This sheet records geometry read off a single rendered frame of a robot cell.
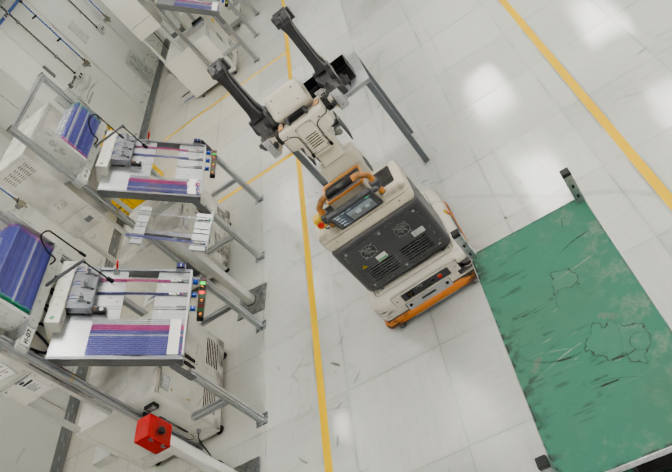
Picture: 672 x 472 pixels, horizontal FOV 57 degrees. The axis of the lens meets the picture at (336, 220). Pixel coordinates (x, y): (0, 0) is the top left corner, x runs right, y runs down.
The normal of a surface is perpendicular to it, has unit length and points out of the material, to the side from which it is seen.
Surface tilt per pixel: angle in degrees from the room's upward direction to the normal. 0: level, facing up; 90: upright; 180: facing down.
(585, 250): 0
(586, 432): 0
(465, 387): 0
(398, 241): 90
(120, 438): 90
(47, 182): 90
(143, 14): 90
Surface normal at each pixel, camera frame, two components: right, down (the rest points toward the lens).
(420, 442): -0.57, -0.59
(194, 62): 0.10, 0.63
